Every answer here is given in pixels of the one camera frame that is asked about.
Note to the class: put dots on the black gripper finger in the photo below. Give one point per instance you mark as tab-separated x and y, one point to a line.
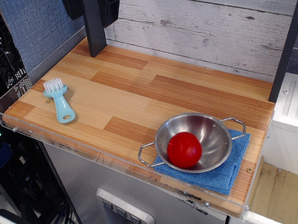
74	8
109	10

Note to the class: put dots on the red tomato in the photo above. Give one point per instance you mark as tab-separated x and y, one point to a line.
184	150

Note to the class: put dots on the light blue scrub brush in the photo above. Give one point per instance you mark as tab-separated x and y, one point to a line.
55	89

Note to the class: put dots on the black plastic crate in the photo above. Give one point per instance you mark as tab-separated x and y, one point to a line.
12	69

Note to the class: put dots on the clear acrylic table guard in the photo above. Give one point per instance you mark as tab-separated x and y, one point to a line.
121	97

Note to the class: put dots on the stainless steel dispenser cabinet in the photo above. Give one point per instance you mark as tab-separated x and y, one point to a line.
102	195

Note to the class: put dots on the blue folded cloth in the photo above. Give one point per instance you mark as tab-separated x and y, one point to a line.
220	179

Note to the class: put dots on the white ribbed appliance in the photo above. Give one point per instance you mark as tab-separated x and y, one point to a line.
280	148

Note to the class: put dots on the dark grey vertical post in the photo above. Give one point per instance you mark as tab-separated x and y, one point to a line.
94	31

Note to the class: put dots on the steel bowl with wire handles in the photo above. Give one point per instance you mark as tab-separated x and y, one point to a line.
216	138

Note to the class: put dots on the dark grey right post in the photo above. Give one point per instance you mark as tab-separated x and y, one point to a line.
285	57

